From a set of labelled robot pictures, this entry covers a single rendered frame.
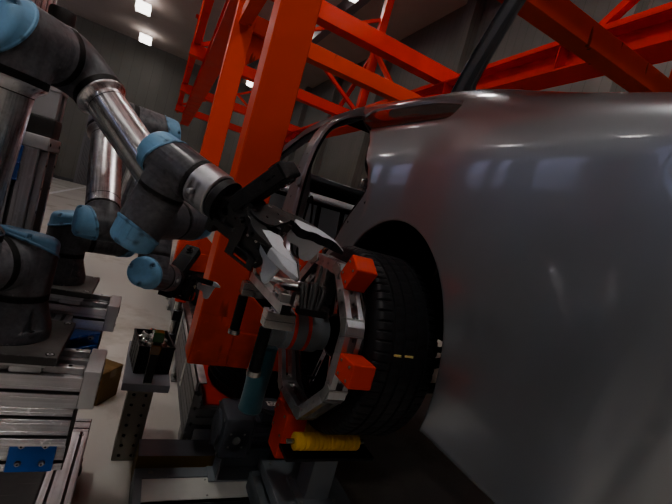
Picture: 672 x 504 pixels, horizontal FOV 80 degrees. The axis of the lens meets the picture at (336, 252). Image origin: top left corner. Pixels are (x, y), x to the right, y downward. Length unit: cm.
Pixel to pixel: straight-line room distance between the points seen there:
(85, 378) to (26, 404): 12
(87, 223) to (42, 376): 34
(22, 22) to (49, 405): 75
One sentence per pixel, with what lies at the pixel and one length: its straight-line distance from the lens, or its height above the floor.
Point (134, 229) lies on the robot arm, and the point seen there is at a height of 114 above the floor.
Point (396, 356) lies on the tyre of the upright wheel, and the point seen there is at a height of 91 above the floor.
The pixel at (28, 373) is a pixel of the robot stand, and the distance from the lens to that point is 110.
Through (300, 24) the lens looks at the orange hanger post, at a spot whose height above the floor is 197.
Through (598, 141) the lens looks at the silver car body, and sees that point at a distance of 102.
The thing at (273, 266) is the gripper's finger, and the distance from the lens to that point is 54.
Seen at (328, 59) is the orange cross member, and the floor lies 267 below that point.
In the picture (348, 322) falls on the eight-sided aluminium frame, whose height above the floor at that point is 97.
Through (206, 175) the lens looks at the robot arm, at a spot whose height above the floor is 125.
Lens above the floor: 123
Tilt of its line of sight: 4 degrees down
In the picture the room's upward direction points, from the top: 16 degrees clockwise
